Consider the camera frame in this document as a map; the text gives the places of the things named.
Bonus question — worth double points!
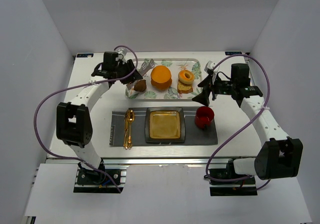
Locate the metal serving tongs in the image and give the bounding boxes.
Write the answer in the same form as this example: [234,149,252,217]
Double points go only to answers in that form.
[126,59,155,90]

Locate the round orange bread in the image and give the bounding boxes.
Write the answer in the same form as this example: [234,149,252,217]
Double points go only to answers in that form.
[150,65,172,91]

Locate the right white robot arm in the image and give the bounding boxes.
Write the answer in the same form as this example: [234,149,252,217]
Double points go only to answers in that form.
[192,61,303,180]

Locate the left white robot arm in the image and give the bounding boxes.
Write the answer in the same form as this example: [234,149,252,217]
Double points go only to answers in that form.
[56,46,143,172]

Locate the brown bread slice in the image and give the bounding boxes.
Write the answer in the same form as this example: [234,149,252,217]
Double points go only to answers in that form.
[177,81,193,94]

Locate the brown chocolate croissant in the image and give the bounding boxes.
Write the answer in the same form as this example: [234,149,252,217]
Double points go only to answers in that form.
[133,79,147,93]

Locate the red cup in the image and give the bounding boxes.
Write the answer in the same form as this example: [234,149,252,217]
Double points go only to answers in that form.
[194,106,215,130]

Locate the orange glazed donut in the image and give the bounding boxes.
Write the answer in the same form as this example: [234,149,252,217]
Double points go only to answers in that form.
[178,70,195,85]

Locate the leaf-pattern serving tray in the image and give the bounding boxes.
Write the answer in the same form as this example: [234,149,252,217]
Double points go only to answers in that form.
[125,58,203,101]

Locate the grey placemat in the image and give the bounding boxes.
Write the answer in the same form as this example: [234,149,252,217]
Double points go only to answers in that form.
[109,106,218,147]

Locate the gold spoon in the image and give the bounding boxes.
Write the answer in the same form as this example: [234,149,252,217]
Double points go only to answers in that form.
[127,109,135,149]

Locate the square black gold plate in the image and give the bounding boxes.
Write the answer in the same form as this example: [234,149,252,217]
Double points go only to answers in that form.
[145,107,186,144]

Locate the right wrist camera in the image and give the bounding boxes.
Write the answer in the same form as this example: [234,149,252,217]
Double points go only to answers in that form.
[204,60,216,74]

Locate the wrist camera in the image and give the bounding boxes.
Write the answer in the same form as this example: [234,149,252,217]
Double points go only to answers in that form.
[204,60,216,74]
[116,47,128,60]

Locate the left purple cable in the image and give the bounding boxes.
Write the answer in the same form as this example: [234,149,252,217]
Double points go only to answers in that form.
[33,45,138,194]

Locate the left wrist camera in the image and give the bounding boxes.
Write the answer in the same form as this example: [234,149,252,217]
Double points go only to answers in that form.
[116,47,128,60]

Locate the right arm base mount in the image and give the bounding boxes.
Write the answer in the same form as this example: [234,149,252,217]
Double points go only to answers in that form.
[203,159,258,197]

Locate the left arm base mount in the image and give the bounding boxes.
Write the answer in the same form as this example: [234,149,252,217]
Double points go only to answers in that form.
[73,167,127,194]

